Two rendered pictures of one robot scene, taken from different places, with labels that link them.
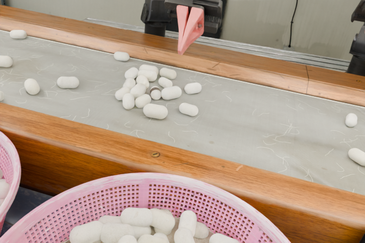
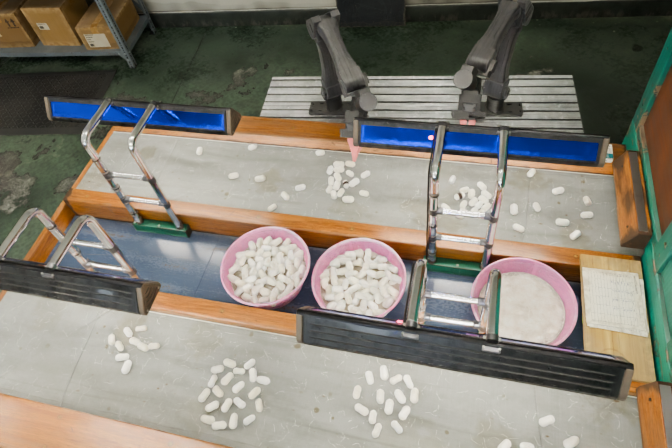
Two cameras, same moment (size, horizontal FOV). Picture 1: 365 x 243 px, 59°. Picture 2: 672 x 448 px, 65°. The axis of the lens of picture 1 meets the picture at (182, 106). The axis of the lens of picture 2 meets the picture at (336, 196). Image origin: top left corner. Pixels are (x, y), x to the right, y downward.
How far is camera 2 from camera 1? 123 cm
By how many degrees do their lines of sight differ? 23
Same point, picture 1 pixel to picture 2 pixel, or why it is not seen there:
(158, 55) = (342, 145)
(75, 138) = (319, 226)
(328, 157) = not seen: hidden behind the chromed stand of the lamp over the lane
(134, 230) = (350, 259)
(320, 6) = not seen: outside the picture
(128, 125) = (337, 209)
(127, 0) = not seen: outside the picture
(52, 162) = (312, 236)
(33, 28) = (258, 138)
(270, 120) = (407, 188)
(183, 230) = (366, 256)
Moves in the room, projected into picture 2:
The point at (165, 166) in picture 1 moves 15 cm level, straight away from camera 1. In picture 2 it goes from (356, 233) to (355, 194)
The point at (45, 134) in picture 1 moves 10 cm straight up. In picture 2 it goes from (307, 227) to (301, 207)
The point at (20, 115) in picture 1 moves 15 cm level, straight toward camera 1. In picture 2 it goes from (292, 219) to (314, 253)
